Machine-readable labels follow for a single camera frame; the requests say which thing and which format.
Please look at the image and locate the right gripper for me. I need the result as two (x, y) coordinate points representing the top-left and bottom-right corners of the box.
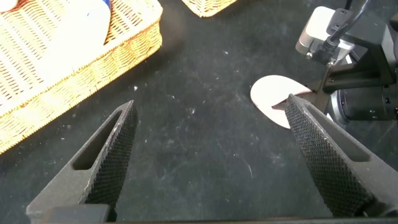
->
(272, 79), (331, 115)

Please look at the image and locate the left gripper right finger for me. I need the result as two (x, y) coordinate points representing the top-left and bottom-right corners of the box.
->
(284, 93), (398, 218)

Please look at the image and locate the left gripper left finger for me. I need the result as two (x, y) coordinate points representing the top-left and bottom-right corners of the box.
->
(25, 100), (139, 223)

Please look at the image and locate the pale pink egg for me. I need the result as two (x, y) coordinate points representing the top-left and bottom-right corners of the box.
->
(250, 74), (313, 130)

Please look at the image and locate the black tablecloth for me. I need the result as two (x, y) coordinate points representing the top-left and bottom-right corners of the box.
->
(0, 0), (398, 224)

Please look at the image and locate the white lotion bottle blue cap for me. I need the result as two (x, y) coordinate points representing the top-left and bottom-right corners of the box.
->
(40, 0), (112, 80)

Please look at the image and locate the white roll-on bottle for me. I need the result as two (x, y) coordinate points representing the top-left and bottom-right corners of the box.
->
(0, 0), (18, 13)

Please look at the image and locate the black camera cable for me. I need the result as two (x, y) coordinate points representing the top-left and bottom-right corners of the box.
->
(322, 0), (371, 54)

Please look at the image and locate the wicker basket with handles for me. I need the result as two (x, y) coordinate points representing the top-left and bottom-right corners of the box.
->
(181, 0), (239, 19)
(0, 0), (164, 155)

